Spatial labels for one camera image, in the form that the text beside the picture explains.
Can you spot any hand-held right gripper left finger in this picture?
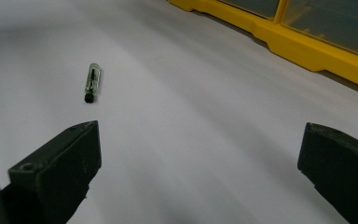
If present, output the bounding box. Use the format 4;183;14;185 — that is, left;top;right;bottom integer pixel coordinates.
7;119;103;224

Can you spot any set of clear plastic drawers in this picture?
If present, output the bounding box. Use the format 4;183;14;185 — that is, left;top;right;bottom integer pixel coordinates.
218;0;358;62

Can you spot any yellow organizer box with handle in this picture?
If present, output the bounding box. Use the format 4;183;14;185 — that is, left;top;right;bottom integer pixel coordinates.
167;0;358;93

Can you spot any small clear tube black cap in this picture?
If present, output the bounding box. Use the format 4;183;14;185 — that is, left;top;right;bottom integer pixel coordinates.
83;63;103;105

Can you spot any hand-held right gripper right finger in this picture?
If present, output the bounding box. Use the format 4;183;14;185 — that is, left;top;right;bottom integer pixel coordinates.
296;121;358;224

